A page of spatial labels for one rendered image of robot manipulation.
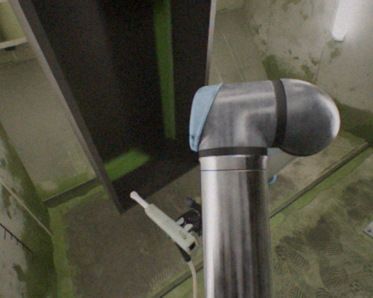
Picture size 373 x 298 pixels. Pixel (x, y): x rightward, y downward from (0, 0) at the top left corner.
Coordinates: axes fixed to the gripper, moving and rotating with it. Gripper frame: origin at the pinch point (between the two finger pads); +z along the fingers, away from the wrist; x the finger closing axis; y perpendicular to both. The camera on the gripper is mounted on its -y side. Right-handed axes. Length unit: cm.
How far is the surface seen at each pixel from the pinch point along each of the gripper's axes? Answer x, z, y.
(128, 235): 72, 7, 49
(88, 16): 40, -20, -82
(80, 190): 135, 16, 27
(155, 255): 46, 2, 55
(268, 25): 94, -227, -43
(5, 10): 127, -5, -108
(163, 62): 50, -53, -54
